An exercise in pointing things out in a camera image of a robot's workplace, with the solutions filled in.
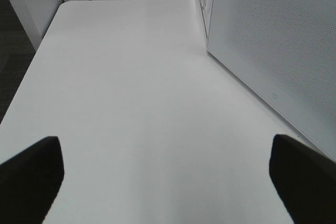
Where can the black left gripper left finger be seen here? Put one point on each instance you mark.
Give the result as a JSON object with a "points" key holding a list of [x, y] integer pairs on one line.
{"points": [[30, 182]]}

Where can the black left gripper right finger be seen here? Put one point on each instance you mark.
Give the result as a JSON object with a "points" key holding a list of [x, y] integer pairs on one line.
{"points": [[304, 180]]}

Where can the white microwave door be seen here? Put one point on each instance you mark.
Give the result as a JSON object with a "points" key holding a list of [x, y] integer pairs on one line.
{"points": [[284, 50]]}

